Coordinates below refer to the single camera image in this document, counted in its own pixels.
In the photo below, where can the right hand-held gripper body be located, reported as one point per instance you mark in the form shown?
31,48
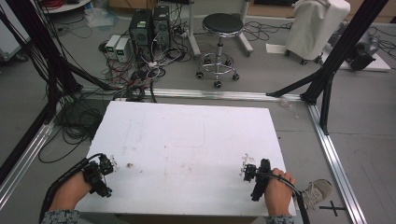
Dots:
261,182

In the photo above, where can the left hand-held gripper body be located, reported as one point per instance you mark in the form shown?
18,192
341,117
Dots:
99,177

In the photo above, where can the person's right hand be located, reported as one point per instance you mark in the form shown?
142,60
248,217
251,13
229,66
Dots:
279,196

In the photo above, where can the person's left hand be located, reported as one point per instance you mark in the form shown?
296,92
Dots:
70,194

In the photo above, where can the person's right patterned sleeve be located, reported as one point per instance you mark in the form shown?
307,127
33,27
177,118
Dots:
280,219

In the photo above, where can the person's patterned sleeve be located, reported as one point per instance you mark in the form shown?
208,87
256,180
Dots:
280,219
60,216

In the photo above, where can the person's left patterned sleeve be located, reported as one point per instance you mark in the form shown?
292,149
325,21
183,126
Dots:
60,216

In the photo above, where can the person's grey sneaker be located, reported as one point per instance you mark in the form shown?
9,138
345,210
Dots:
317,191

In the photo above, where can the white bench power supply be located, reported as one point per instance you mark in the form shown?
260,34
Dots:
122,49
112,45

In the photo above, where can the large black computer tower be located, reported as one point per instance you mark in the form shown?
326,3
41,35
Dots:
140,31

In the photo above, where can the white desk legs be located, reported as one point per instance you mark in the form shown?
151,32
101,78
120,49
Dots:
194,37

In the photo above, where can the black round stool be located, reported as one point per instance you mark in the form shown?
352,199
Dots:
222,23

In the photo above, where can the clear plastic bag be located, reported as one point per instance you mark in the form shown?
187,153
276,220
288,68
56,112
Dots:
99,17

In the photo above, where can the slim black computer tower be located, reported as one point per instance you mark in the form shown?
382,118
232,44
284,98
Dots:
162,25

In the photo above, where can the white cloth-covered cart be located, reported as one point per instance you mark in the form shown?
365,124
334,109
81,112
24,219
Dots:
314,28

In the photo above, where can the black machine on board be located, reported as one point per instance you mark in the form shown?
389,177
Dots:
362,56

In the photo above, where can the white floor board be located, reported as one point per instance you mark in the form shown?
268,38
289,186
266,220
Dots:
373,63

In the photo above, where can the white round table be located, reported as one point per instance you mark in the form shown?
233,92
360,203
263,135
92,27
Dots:
67,6

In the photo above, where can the long aluminium floor rail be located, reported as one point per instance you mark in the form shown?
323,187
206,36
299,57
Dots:
218,94

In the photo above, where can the black braced frame post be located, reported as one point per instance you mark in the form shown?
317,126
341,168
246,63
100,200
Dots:
342,46

